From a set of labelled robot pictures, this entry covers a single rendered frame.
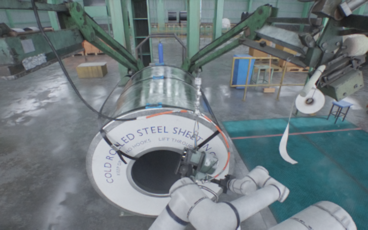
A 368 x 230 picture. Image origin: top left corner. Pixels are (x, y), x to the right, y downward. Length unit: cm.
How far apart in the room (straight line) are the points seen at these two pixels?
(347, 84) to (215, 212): 111
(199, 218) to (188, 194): 10
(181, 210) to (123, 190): 99
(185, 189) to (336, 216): 49
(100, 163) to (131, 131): 39
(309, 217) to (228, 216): 29
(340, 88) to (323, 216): 97
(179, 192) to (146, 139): 63
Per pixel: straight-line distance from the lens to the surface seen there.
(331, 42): 136
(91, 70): 741
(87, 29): 168
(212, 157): 134
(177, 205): 80
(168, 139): 133
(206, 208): 75
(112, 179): 165
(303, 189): 286
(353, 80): 148
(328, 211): 63
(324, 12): 127
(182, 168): 132
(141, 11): 742
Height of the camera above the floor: 189
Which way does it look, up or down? 28 degrees down
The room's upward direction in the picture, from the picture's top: straight up
